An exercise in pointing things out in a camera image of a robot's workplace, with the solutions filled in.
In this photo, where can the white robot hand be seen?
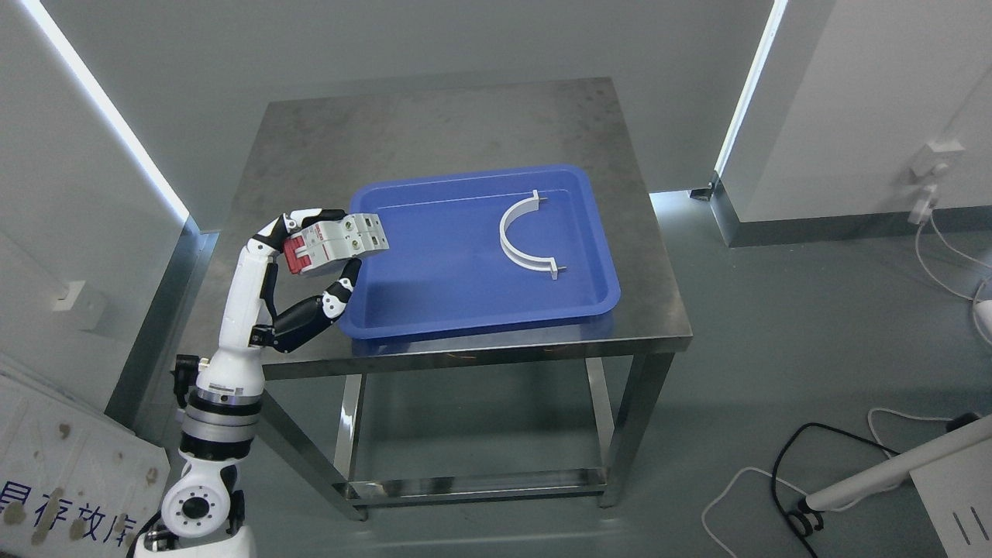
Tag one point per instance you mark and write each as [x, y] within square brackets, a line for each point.
[253, 284]

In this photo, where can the white circuit breaker red switch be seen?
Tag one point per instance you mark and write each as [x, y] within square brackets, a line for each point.
[319, 248]

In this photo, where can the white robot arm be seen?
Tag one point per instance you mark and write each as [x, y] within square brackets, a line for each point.
[220, 397]

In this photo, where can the stainless steel table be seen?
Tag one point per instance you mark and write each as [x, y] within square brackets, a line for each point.
[322, 151]

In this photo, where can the blue plastic tray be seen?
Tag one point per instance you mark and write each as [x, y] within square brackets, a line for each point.
[445, 272]

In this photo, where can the white curved plastic clamp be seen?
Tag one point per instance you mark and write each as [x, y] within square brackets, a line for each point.
[520, 239]

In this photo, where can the white printed sign board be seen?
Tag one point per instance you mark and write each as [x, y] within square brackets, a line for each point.
[74, 482]

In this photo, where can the white stand pole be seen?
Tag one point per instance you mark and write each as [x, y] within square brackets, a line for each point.
[896, 470]

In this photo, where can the white wall outlet left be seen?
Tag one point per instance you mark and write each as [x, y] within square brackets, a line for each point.
[74, 299]

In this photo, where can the white wall socket plug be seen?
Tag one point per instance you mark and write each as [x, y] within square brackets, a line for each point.
[934, 160]

